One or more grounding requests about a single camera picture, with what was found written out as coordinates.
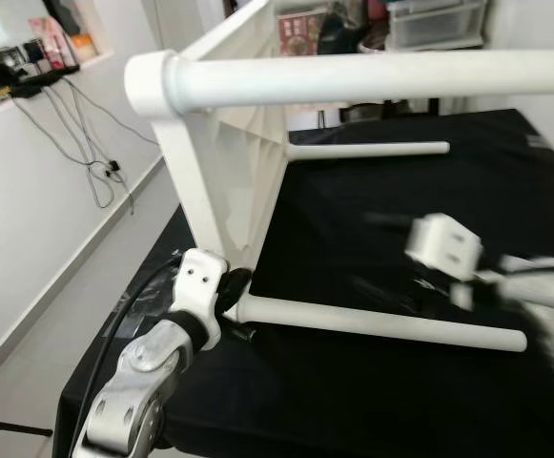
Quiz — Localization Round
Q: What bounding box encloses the black wire wall basket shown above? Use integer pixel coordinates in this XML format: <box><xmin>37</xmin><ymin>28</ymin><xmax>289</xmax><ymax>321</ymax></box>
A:
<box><xmin>0</xmin><ymin>38</ymin><xmax>53</xmax><ymax>106</ymax></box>

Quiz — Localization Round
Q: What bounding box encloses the white plastic children table top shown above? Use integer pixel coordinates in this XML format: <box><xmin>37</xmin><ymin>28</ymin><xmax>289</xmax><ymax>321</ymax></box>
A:
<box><xmin>124</xmin><ymin>0</ymin><xmax>292</xmax><ymax>278</ymax></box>

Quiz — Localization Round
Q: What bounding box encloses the black tablecloth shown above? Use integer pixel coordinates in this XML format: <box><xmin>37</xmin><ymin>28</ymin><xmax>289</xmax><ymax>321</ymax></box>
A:
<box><xmin>57</xmin><ymin>108</ymin><xmax>554</xmax><ymax>458</ymax></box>

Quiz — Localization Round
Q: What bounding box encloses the thin black floor bar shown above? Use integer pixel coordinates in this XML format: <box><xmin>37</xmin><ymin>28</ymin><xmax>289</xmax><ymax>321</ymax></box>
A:
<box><xmin>0</xmin><ymin>418</ymin><xmax>53</xmax><ymax>438</ymax></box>

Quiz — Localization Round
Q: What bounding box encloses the long black wall cable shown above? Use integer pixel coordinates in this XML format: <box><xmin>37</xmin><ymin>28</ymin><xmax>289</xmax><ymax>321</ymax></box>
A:
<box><xmin>62</xmin><ymin>76</ymin><xmax>160</xmax><ymax>146</ymax></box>

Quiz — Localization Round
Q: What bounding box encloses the orange container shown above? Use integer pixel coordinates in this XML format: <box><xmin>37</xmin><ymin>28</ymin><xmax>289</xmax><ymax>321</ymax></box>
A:
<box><xmin>72</xmin><ymin>33</ymin><xmax>96</xmax><ymax>63</ymax></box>

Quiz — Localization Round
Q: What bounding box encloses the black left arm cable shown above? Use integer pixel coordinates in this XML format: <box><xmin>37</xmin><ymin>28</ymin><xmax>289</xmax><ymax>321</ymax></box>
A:
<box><xmin>67</xmin><ymin>253</ymin><xmax>184</xmax><ymax>458</ymax></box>

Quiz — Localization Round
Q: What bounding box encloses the pink bag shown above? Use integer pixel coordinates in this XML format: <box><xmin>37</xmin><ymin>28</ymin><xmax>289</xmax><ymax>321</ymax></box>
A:
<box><xmin>29</xmin><ymin>14</ymin><xmax>77</xmax><ymax>68</ymax></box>

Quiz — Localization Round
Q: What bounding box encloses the looped black wall cable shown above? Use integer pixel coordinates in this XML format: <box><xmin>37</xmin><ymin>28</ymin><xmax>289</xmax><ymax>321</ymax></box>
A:
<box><xmin>14</xmin><ymin>91</ymin><xmax>134</xmax><ymax>213</ymax></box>

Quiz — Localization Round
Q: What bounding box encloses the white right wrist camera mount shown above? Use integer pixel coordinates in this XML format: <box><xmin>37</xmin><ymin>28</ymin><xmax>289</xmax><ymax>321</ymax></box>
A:
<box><xmin>405</xmin><ymin>212</ymin><xmax>487</xmax><ymax>311</ymax></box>

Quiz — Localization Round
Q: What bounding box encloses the black plastic bag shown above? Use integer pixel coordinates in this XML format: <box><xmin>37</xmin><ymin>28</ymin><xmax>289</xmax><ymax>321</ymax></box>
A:
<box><xmin>319</xmin><ymin>0</ymin><xmax>365</xmax><ymax>53</ymax></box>

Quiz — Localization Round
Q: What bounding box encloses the white plastic table leg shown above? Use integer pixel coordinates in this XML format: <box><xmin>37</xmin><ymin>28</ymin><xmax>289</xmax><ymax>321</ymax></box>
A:
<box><xmin>227</xmin><ymin>294</ymin><xmax>527</xmax><ymax>352</ymax></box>
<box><xmin>162</xmin><ymin>50</ymin><xmax>554</xmax><ymax>111</ymax></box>
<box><xmin>286</xmin><ymin>141</ymin><xmax>451</xmax><ymax>158</ymax></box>

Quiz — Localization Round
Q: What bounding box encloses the clear storage box green lid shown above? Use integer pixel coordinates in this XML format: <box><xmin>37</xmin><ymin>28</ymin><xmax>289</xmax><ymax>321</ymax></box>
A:
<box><xmin>386</xmin><ymin>0</ymin><xmax>487</xmax><ymax>51</ymax></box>

